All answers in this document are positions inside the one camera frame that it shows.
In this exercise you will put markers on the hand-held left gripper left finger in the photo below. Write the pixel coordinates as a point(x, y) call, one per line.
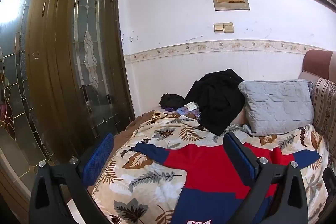
point(98, 158)

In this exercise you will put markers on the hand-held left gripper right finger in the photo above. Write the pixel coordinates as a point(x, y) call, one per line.
point(240, 158)

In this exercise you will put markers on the red and blue sweater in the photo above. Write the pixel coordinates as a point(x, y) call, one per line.
point(207, 169)

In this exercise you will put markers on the brown bed sheet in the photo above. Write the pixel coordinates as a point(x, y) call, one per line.
point(123, 140)

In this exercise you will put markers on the pale pink pillow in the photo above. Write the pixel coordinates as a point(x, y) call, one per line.
point(237, 117)

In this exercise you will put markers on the leaf print blanket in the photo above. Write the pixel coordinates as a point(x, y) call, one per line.
point(147, 187)

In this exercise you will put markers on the large black garment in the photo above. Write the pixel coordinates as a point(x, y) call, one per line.
point(218, 100)

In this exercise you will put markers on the grey quilted pillow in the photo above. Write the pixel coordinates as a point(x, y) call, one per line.
point(278, 106)

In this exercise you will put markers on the white lilac packet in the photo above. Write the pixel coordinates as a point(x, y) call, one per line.
point(191, 106)

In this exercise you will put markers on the purple cloth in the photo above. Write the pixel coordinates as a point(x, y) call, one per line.
point(169, 109)

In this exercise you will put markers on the small black cloth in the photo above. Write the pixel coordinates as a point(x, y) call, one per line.
point(172, 100)

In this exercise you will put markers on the wooden glass panel door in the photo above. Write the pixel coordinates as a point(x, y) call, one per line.
point(52, 69)

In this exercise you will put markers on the striped patterned cushion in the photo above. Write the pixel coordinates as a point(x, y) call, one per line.
point(325, 103)

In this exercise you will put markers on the reddish upholstered headboard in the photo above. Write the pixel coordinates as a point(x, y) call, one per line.
point(317, 64)

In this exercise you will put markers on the gold light switch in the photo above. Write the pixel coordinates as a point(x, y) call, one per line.
point(228, 27)
point(218, 27)

